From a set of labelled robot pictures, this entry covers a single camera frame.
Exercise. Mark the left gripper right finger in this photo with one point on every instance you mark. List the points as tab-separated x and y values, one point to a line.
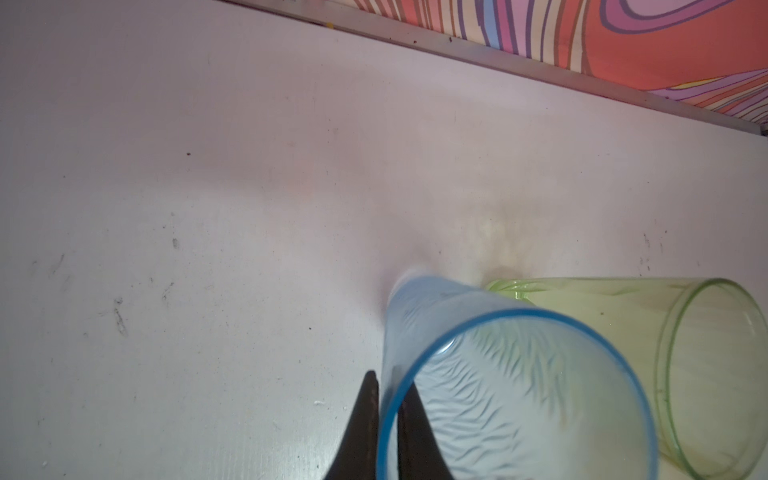
418	454

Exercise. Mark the tall light green cup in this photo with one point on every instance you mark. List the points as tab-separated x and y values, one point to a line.
699	348

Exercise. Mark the tall pale blue cup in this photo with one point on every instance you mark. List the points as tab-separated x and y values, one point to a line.
510	390

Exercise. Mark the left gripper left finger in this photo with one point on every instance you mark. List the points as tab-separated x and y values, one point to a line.
357	452

